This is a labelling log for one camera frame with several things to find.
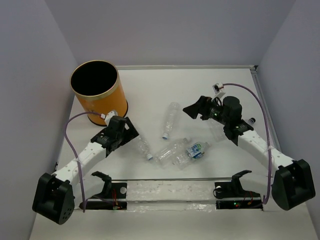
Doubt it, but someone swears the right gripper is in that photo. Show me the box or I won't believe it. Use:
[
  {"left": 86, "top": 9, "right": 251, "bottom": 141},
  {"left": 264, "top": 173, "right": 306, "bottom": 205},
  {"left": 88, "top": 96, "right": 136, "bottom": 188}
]
[{"left": 182, "top": 95, "right": 229, "bottom": 126}]

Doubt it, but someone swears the small clear bottle blue cap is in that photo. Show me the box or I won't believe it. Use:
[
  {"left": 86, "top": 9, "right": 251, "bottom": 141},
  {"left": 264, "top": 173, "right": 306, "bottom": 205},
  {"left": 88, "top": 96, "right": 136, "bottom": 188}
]
[{"left": 137, "top": 135, "right": 153, "bottom": 161}]

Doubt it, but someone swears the bottle with green blue label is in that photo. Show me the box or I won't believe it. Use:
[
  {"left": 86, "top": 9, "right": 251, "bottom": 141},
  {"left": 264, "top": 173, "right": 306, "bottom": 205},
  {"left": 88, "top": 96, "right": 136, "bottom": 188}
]
[{"left": 172, "top": 141, "right": 211, "bottom": 170}]

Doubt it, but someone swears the small bottle black cap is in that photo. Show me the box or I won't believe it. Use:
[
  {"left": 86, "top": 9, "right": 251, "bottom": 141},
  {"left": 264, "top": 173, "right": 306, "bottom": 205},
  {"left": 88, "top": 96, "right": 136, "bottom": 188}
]
[{"left": 246, "top": 117, "right": 256, "bottom": 126}]

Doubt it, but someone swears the crushed clear bottle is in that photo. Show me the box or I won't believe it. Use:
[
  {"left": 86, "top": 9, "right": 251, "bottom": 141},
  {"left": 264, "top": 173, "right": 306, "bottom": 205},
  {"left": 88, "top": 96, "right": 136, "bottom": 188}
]
[{"left": 154, "top": 138, "right": 190, "bottom": 169}]

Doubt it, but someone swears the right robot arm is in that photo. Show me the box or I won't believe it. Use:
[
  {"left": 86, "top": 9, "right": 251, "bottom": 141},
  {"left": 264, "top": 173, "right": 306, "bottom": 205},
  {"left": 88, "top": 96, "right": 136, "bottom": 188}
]
[{"left": 183, "top": 96, "right": 316, "bottom": 211}]

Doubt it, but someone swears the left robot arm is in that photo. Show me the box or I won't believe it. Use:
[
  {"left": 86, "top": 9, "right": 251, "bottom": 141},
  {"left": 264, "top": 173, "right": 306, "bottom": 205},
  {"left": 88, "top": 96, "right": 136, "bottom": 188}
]
[{"left": 32, "top": 116, "right": 139, "bottom": 225}]

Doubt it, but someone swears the orange cylindrical bin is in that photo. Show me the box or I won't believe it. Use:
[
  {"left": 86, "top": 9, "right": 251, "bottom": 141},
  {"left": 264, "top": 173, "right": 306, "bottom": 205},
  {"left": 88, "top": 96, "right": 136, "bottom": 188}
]
[{"left": 70, "top": 60, "right": 129, "bottom": 127}]

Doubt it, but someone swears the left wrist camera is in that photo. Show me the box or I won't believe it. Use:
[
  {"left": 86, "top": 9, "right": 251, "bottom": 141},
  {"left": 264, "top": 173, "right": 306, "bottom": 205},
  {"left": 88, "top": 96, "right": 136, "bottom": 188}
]
[{"left": 100, "top": 110, "right": 118, "bottom": 126}]

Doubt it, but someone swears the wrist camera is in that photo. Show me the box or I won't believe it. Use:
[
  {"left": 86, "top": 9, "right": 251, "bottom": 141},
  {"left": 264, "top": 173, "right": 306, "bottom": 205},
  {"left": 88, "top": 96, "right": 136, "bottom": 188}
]
[
  {"left": 100, "top": 110, "right": 118, "bottom": 126},
  {"left": 212, "top": 82, "right": 225, "bottom": 99}
]

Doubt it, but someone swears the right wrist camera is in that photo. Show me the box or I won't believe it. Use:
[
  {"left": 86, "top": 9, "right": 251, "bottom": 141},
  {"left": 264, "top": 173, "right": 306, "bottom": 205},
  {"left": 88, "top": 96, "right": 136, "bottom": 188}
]
[{"left": 212, "top": 82, "right": 225, "bottom": 99}]

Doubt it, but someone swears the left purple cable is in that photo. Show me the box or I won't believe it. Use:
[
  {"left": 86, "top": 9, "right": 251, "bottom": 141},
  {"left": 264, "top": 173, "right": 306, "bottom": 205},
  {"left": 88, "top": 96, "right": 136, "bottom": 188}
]
[{"left": 64, "top": 111, "right": 103, "bottom": 213}]

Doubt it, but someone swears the purple cable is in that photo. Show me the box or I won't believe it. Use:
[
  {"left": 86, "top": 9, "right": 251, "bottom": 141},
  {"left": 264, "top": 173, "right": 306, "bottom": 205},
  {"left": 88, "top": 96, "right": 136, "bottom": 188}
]
[
  {"left": 223, "top": 82, "right": 273, "bottom": 206},
  {"left": 64, "top": 111, "right": 103, "bottom": 213}
]

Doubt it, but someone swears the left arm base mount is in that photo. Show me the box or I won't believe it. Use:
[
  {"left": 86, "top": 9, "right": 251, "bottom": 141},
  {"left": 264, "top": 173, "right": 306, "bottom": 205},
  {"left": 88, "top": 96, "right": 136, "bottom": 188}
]
[{"left": 76, "top": 171, "right": 128, "bottom": 211}]

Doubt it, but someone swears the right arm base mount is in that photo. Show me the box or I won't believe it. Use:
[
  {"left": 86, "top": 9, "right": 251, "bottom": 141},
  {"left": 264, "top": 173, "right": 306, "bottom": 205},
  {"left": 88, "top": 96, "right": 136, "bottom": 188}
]
[{"left": 212, "top": 170, "right": 263, "bottom": 210}]

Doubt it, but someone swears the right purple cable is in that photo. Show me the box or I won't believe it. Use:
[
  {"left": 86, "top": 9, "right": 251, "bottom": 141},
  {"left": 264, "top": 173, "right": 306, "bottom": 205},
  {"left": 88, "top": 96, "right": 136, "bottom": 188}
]
[{"left": 223, "top": 82, "right": 273, "bottom": 206}]

